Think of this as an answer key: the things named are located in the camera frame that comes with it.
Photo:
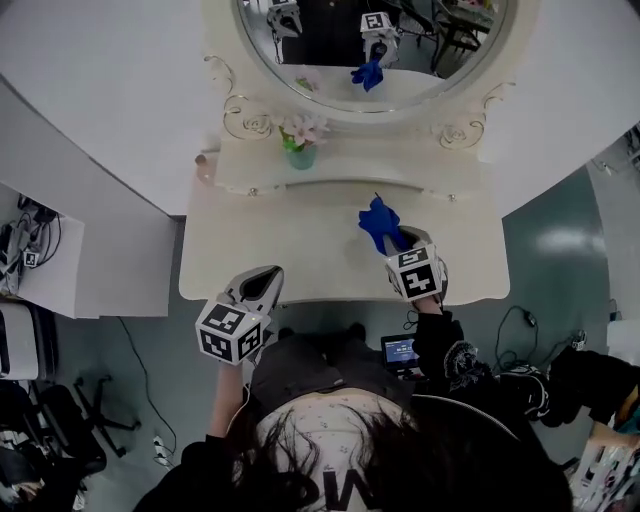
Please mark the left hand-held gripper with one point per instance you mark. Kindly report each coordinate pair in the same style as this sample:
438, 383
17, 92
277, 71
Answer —
227, 335

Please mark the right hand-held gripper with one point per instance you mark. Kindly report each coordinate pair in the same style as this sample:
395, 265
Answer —
415, 275

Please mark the blue cloth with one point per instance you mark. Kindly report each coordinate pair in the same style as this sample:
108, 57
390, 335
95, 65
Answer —
380, 222

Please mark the person's right forearm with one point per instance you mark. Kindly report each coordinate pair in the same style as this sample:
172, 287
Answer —
440, 345

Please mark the person's left forearm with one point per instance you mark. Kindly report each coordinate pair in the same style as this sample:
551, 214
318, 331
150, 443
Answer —
227, 400

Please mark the cream dressing table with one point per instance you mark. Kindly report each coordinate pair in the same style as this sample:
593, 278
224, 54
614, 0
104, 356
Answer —
300, 250

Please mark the person's legs in black trousers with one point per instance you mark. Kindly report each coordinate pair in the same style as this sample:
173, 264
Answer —
300, 365

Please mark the small black monitor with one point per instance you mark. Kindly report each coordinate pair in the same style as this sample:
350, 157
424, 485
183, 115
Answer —
397, 352

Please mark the pink flowers in green vase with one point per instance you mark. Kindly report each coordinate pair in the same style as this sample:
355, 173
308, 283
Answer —
300, 159

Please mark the small pink bottle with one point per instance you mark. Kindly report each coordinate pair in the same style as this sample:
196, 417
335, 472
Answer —
201, 160

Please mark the person's white patterned top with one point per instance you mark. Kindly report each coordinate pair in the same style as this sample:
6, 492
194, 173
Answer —
325, 425

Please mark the white power strip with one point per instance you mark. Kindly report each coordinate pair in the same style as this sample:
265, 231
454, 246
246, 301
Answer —
159, 447

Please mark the small black-white patterned block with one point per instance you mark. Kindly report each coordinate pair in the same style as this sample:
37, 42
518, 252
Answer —
579, 342

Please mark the white shelf cabinet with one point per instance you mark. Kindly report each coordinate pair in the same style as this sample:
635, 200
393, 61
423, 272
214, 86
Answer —
75, 200

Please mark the black office chair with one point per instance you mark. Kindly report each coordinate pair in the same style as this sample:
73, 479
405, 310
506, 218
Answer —
75, 425

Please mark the white docking station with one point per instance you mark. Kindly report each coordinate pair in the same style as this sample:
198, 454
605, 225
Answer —
17, 345

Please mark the cluttered side table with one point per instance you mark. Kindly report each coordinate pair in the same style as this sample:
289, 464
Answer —
610, 470

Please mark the oval mirror with cream frame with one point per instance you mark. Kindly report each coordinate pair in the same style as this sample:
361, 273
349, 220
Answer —
325, 40

